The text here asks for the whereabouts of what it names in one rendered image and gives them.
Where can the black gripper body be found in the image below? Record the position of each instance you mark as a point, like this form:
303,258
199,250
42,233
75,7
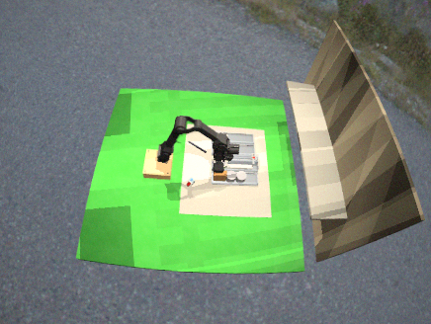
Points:
218,167

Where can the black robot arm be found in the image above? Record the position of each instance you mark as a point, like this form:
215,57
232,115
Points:
220,140

